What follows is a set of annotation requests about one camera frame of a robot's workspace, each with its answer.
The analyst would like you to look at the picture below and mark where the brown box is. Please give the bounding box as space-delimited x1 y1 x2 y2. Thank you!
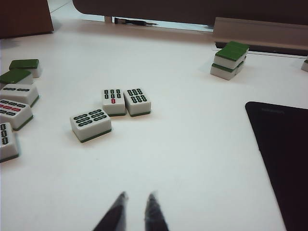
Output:
0 0 55 39

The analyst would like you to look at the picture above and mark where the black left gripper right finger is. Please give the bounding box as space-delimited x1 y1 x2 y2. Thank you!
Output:
143 191 169 231

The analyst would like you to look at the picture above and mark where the seven bamboo mahjong tile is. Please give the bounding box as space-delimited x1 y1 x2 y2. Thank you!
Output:
102 88 127 117

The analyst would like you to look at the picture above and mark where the beige desk divider panel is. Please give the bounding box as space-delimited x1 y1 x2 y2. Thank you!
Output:
72 0 308 26

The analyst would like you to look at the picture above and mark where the black precision screwdriver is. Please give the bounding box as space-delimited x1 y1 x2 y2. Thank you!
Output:
114 16 159 26

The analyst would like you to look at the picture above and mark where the face-up bamboo mahjong tile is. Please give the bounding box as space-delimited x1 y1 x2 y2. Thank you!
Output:
0 83 39 108
0 122 20 163

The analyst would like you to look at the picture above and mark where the six bamboo mahjong tile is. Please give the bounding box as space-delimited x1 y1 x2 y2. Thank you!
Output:
123 88 152 118
69 108 113 144

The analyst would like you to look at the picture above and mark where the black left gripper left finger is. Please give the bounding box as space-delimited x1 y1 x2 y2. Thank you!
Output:
92 191 128 231

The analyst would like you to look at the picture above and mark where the black mouse mat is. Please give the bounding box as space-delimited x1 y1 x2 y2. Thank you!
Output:
244 101 308 231

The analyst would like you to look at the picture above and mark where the nine bamboo mahjong tile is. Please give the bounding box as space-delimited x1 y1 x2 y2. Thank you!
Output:
0 99 34 132

